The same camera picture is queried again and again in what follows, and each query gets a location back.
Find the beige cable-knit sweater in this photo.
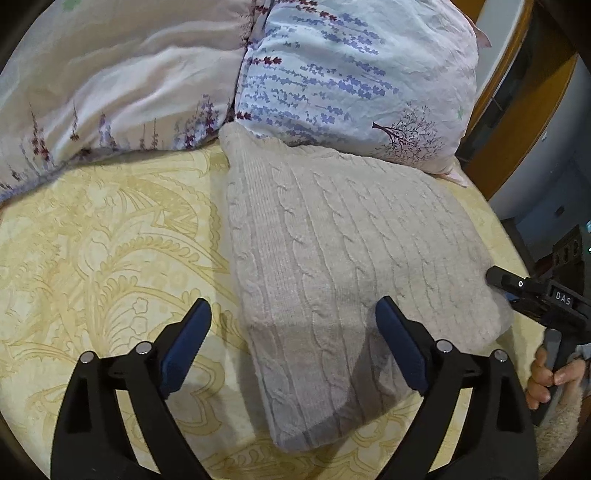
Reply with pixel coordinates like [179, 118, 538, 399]
[219, 123, 514, 452]

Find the person's right hand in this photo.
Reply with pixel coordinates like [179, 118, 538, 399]
[525, 346, 587, 410]

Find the black electronic box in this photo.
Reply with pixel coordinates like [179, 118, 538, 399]
[552, 224, 590, 295]

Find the fluffy white sleeve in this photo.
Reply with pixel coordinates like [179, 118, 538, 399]
[535, 343, 591, 476]

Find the yellow patterned bedsheet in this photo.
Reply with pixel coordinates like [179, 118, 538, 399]
[0, 142, 537, 480]

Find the wooden headboard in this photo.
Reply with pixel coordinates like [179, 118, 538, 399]
[456, 1, 578, 200]

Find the blue floral pillow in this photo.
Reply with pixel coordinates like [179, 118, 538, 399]
[235, 1, 490, 183]

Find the pink floral pillow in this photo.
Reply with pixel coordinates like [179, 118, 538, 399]
[1, 1, 256, 199]

